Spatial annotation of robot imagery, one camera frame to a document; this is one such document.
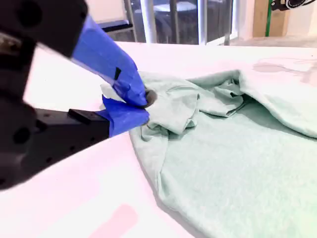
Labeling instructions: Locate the black camera box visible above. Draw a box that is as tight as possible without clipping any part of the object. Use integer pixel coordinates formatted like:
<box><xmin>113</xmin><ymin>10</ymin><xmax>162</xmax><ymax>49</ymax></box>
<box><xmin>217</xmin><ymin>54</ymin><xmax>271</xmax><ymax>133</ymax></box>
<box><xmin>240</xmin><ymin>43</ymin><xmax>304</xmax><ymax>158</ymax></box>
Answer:
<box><xmin>270</xmin><ymin>0</ymin><xmax>317</xmax><ymax>11</ymax></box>

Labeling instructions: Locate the white window post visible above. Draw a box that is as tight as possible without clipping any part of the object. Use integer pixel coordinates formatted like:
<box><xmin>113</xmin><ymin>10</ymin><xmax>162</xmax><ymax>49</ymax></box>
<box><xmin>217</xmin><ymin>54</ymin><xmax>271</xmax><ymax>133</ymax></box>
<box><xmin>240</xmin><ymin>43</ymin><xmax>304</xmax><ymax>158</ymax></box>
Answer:
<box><xmin>197</xmin><ymin>0</ymin><xmax>208</xmax><ymax>46</ymax></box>
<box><xmin>139</xmin><ymin>0</ymin><xmax>158</xmax><ymax>45</ymax></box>

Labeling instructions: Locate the pale green T-shirt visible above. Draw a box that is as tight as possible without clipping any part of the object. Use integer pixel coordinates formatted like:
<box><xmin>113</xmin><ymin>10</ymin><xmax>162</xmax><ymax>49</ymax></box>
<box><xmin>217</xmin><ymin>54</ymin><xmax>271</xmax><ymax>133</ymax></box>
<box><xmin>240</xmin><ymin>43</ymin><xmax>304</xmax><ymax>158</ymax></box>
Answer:
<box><xmin>100</xmin><ymin>69</ymin><xmax>317</xmax><ymax>238</ymax></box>

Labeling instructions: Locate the dark bench seat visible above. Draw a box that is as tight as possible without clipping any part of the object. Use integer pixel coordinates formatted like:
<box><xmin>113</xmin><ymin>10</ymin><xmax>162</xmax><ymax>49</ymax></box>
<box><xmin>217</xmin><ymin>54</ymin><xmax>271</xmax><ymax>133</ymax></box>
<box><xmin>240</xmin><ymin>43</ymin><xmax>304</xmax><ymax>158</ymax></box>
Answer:
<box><xmin>101</xmin><ymin>19</ymin><xmax>132</xmax><ymax>32</ymax></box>

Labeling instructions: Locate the green pole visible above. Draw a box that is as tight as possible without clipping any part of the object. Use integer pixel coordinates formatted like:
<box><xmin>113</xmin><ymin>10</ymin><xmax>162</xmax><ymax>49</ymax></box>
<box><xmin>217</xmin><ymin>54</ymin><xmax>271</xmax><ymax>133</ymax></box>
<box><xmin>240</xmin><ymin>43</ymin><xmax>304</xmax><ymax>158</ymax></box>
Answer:
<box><xmin>265</xmin><ymin>4</ymin><xmax>273</xmax><ymax>38</ymax></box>

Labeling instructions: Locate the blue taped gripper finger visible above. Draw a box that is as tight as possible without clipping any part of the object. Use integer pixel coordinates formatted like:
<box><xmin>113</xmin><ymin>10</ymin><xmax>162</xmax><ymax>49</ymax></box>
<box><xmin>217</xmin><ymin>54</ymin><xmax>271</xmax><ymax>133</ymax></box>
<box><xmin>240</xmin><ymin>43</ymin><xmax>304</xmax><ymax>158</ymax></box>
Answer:
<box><xmin>0</xmin><ymin>0</ymin><xmax>157</xmax><ymax>109</ymax></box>
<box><xmin>24</xmin><ymin>95</ymin><xmax>151</xmax><ymax>167</ymax></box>

